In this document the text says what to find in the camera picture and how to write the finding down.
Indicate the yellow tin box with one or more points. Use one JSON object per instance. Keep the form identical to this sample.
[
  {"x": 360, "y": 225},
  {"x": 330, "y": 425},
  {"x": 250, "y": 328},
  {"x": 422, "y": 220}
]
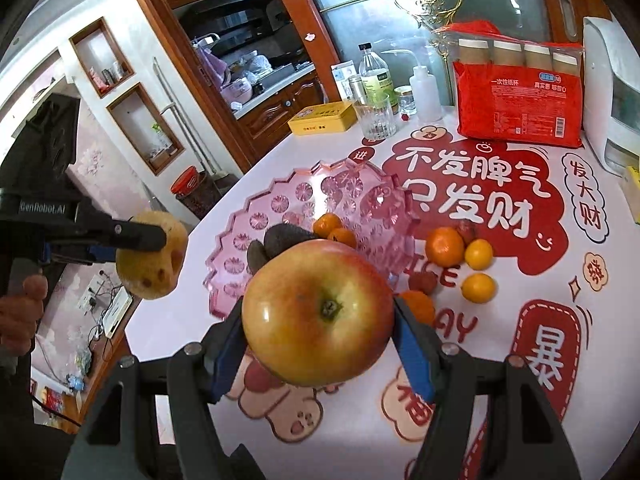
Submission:
[{"x": 320, "y": 117}]

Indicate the pink plastic bag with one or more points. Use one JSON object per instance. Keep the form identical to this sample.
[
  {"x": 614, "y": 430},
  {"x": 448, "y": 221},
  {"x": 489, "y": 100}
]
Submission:
[{"x": 212, "y": 65}]

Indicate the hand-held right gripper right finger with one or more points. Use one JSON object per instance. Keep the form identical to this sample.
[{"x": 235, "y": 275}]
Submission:
[{"x": 415, "y": 360}]

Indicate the orange mandarin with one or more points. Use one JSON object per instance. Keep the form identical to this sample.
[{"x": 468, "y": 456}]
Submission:
[
  {"x": 420, "y": 307},
  {"x": 445, "y": 246},
  {"x": 345, "y": 238},
  {"x": 327, "y": 224}
]

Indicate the white and blue carton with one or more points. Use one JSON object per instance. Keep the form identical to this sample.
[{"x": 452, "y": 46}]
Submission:
[{"x": 342, "y": 77}]

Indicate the white electronic device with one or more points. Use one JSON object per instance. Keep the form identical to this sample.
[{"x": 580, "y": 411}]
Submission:
[{"x": 117, "y": 310}]

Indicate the red yellow apple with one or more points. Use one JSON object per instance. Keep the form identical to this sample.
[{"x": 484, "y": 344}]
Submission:
[{"x": 310, "y": 330}]

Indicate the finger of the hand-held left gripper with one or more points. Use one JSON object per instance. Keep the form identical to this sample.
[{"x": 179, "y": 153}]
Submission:
[
  {"x": 95, "y": 256},
  {"x": 140, "y": 236}
]

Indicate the white countertop appliance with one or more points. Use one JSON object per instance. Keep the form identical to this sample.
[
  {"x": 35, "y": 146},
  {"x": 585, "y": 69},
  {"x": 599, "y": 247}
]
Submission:
[{"x": 600, "y": 85}]

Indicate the small glass jar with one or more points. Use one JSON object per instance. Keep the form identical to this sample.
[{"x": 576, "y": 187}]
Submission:
[{"x": 406, "y": 102}]

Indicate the range hood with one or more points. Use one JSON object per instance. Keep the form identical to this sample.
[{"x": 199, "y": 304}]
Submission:
[{"x": 225, "y": 0}]

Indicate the wooden kitchen base cabinet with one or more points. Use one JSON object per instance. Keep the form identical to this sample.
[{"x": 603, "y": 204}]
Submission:
[{"x": 280, "y": 107}]

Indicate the pink plastic fruit bowl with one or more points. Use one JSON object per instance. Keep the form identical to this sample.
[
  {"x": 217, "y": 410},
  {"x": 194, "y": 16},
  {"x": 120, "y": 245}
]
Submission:
[{"x": 300, "y": 195}]

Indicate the small metal can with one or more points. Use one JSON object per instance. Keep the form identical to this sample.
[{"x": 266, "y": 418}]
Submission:
[{"x": 357, "y": 87}]

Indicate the white squeeze wash bottle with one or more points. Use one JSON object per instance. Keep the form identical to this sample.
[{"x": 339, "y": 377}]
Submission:
[{"x": 425, "y": 95}]

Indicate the large wooden wall niche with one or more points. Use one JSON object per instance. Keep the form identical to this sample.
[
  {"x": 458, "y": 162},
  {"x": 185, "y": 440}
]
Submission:
[{"x": 145, "y": 130}]

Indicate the red lid jar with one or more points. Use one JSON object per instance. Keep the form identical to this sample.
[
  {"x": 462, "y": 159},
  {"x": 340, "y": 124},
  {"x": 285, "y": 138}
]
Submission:
[{"x": 187, "y": 182}]

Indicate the person's left hand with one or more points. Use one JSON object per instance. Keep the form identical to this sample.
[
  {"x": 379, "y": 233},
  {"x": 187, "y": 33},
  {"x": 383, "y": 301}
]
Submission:
[{"x": 20, "y": 315}]

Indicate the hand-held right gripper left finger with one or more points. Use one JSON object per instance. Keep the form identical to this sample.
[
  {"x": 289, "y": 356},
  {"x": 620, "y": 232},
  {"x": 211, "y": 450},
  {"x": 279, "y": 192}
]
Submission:
[{"x": 227, "y": 355}]

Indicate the dark green avocado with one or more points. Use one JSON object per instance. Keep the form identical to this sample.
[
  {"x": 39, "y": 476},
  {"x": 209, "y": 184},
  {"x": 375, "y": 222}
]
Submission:
[{"x": 287, "y": 240}]

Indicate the red pack of paper cups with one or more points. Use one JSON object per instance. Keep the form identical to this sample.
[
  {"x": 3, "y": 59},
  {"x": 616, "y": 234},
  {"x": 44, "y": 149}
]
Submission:
[{"x": 515, "y": 110}]

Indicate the clear plastic bag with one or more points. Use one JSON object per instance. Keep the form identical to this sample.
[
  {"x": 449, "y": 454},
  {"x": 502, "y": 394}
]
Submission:
[{"x": 257, "y": 66}]

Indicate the small wooden wall niche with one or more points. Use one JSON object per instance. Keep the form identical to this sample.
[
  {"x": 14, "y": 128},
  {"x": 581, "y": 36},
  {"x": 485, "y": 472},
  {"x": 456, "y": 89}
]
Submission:
[{"x": 102, "y": 57}]

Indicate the clear bottle with green label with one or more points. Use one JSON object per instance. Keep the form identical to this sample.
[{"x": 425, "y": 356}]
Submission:
[{"x": 376, "y": 80}]

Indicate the frosted glass door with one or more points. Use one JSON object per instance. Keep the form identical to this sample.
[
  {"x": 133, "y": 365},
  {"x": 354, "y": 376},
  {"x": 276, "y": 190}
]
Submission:
[{"x": 350, "y": 25}]

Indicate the yellow spotted pear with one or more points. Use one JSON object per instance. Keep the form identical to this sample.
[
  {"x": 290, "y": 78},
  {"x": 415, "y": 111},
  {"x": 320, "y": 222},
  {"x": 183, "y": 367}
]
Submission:
[{"x": 150, "y": 275}]

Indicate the small yellow-orange mandarin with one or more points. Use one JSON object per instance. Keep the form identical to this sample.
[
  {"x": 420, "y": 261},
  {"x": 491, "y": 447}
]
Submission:
[
  {"x": 478, "y": 288},
  {"x": 479, "y": 254}
]

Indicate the clear glass tumbler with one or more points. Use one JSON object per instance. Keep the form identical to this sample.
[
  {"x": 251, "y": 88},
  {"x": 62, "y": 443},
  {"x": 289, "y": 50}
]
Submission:
[{"x": 375, "y": 120}]

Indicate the red lychee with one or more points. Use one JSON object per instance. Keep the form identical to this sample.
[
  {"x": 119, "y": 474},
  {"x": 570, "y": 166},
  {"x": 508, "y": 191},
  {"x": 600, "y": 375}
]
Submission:
[
  {"x": 468, "y": 230},
  {"x": 422, "y": 282}
]

